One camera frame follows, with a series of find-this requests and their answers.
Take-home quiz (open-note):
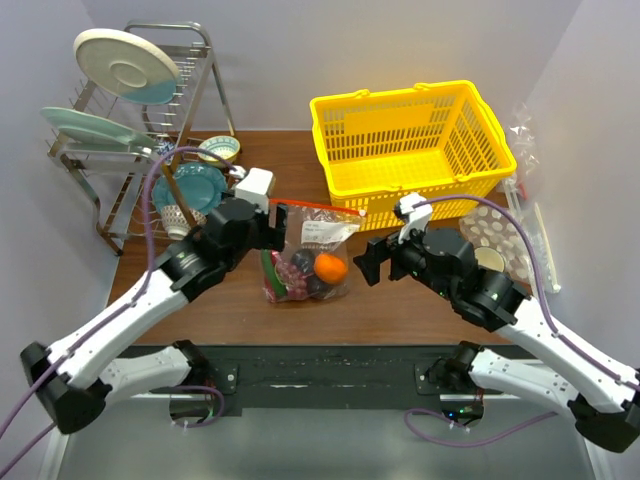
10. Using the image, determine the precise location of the cream ceramic mug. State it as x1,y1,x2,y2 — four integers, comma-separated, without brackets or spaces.
474,246,506,272

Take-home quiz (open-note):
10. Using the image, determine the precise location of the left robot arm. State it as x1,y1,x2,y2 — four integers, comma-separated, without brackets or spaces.
20,197,288,434

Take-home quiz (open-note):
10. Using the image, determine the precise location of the dark eggplant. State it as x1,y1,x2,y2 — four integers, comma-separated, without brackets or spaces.
306,275,332,299

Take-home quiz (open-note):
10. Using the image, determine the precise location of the metal dish rack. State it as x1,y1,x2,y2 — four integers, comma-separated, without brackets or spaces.
41,20,236,255

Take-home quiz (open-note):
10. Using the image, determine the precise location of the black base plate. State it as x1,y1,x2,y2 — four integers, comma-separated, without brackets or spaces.
119,342,506,419

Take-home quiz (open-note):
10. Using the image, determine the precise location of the pale green plate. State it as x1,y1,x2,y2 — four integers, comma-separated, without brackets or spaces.
40,107,155,149

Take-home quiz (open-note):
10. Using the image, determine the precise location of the clear plastic bag pile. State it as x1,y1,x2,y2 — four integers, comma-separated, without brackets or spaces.
498,103,561,294

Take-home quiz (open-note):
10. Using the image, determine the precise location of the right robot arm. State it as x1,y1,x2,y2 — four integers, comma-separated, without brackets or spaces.
354,228,639,453

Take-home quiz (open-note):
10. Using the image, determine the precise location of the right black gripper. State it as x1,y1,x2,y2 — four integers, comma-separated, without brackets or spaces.
353,216,456,300

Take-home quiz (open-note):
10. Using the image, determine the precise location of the aluminium rail frame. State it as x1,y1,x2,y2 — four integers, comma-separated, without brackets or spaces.
42,395,613,479

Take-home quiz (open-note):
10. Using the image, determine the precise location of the clear zip top bag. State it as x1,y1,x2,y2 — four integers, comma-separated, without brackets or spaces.
259,199,366,303

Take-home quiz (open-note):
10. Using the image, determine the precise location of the blue patterned small dish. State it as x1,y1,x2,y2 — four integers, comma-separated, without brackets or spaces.
154,140,176,163

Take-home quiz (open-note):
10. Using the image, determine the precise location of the white and blue plate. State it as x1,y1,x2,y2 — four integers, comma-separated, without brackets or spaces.
73,28,181,105

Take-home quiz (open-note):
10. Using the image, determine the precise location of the teal patterned bowl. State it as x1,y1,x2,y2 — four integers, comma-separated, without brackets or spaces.
198,135,241,167

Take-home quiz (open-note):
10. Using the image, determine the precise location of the polka dot plastic bag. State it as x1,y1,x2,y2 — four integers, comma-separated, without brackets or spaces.
459,206,530,283

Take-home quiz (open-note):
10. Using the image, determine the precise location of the red grape bunch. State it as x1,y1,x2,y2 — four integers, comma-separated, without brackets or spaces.
275,261,313,301

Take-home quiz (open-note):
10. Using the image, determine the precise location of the yellow plastic basket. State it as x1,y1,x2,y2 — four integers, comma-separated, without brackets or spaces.
310,80,517,230

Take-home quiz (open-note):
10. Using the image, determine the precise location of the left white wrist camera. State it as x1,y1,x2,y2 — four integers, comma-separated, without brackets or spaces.
234,168,276,212

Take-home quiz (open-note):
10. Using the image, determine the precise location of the patterned cup in rack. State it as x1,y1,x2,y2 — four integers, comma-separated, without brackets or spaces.
160,204,192,240

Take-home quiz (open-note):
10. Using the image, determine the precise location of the green chili pepper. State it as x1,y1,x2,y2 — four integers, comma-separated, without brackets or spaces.
260,250,283,284

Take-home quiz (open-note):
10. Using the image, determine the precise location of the orange fruit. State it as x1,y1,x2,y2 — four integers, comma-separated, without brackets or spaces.
314,253,348,285

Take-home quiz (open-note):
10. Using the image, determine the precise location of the teal scalloped plate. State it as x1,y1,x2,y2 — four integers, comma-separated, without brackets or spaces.
151,162,227,215

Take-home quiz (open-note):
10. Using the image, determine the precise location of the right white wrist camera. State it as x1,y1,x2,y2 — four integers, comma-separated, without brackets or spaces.
393,192,433,244

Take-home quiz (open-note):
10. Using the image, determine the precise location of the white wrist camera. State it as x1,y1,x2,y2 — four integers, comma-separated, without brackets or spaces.
393,192,433,244
234,168,276,212

